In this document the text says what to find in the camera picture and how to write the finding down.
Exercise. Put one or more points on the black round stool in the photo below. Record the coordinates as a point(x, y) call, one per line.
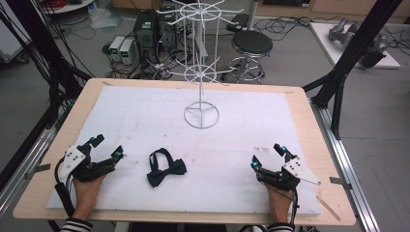
point(252, 43)

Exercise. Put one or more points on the grey metal pole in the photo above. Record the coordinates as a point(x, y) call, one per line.
point(253, 14)

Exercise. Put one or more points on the clear plastic bag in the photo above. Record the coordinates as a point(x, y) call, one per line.
point(103, 17)

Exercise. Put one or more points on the black bow tie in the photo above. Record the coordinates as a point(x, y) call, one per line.
point(167, 170)

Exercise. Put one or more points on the grey power supply unit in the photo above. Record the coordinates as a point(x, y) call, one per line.
point(127, 51)
point(116, 47)

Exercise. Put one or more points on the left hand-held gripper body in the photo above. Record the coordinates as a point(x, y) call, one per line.
point(84, 167)

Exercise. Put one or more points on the black metal frame strut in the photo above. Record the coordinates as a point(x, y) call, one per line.
point(361, 42)
point(42, 48)

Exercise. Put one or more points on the white foam board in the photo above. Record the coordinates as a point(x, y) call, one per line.
point(199, 154)

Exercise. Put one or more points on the person's left hand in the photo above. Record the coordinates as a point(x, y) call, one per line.
point(87, 193)

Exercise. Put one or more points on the grey metal clip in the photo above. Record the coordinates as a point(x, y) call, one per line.
point(38, 169)
point(340, 183)

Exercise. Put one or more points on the aluminium rail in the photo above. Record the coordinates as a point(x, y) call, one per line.
point(348, 167)
point(22, 167)

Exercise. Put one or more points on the person's right hand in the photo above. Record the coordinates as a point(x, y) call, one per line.
point(278, 203)

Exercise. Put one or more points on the black computer tower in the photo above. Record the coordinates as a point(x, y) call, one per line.
point(145, 30)

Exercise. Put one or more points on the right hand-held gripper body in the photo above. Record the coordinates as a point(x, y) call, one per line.
point(280, 178)

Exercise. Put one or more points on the thin wooden stick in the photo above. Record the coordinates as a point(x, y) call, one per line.
point(328, 208)

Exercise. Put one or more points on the white floor platform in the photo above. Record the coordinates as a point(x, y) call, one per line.
point(325, 42)

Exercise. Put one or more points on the dark computer tower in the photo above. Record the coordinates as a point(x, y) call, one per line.
point(167, 29)

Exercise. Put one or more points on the round white table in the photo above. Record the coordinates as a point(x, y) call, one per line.
point(69, 6)

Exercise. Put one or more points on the light wooden table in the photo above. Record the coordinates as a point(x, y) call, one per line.
point(322, 129)

